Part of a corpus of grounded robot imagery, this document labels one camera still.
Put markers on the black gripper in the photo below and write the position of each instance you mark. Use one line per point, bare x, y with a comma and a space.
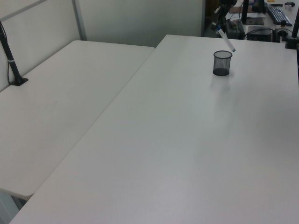
226, 2

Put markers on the black computer keyboard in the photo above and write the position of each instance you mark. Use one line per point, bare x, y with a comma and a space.
279, 15

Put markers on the black clamp pole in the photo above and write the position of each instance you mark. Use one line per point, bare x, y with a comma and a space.
293, 39

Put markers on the black camera stand pole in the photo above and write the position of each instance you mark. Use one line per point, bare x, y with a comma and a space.
11, 60

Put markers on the white marker with blue cap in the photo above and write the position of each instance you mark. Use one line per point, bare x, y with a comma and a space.
227, 40

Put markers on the dark equipment case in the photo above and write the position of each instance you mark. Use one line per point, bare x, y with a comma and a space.
234, 30

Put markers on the black computer box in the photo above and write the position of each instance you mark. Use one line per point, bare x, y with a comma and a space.
259, 33

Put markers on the white folding table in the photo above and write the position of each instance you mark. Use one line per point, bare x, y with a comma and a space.
58, 98

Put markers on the grey partition frame post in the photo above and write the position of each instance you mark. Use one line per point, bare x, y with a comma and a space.
80, 21

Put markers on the black mesh pen cup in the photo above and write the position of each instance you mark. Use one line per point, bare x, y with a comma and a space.
222, 64

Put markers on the black monitor stand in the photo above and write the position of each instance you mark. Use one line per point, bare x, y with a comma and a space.
244, 11

